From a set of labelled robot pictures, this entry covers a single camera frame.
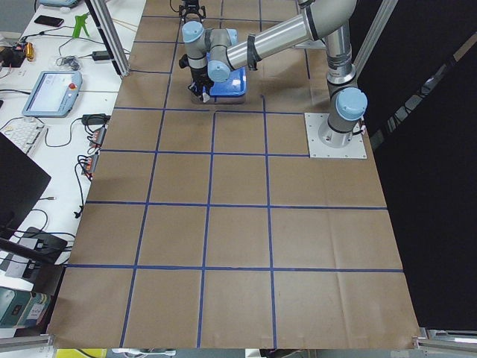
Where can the black usb hub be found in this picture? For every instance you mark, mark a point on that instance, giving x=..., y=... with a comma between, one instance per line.
x=88, y=165
x=96, y=139

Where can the black monitor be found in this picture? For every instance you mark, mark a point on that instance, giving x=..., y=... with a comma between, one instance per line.
x=22, y=184

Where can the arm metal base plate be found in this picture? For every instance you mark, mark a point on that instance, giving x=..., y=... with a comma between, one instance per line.
x=325, y=143

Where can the black power adapter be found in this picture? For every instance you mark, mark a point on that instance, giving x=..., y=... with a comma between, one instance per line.
x=100, y=55

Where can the white keyboard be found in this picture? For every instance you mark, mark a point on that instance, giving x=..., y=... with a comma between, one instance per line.
x=24, y=133

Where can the teach pendant tablet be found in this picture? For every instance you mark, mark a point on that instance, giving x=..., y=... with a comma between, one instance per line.
x=54, y=94

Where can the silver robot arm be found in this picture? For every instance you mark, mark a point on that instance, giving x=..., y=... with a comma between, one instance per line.
x=213, y=54

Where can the black smartphone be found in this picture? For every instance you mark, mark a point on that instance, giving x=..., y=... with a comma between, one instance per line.
x=49, y=21

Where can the blue plastic tray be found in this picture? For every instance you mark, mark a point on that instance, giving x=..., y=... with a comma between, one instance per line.
x=228, y=86

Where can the black monitor stand base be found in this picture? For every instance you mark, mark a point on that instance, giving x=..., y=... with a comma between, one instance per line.
x=35, y=248

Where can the black usb hub upper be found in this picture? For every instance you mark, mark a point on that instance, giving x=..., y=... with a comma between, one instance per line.
x=96, y=139

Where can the aluminium frame post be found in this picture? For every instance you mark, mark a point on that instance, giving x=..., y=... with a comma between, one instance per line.
x=104, y=23

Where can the black usb hub lower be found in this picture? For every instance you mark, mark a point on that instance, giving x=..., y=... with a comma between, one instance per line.
x=88, y=165

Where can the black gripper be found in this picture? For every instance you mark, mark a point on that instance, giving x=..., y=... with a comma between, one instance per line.
x=190, y=7
x=199, y=75

